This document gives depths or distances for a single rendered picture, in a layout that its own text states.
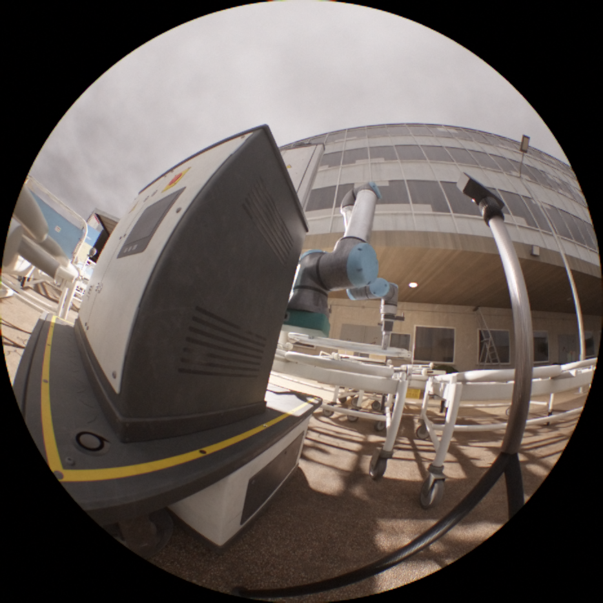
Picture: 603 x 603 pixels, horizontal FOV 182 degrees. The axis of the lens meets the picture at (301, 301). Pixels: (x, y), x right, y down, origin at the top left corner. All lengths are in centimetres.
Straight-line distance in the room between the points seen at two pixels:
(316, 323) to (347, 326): 676
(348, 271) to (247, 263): 39
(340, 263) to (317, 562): 84
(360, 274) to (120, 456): 66
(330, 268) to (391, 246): 402
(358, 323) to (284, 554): 724
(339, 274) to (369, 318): 678
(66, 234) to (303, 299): 139
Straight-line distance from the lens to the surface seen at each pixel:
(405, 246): 465
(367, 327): 726
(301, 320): 66
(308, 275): 72
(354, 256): 61
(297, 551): 56
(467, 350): 782
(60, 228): 143
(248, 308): 32
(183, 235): 22
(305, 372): 98
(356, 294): 99
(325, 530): 63
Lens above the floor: 46
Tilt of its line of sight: 18 degrees up
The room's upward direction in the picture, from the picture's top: 13 degrees clockwise
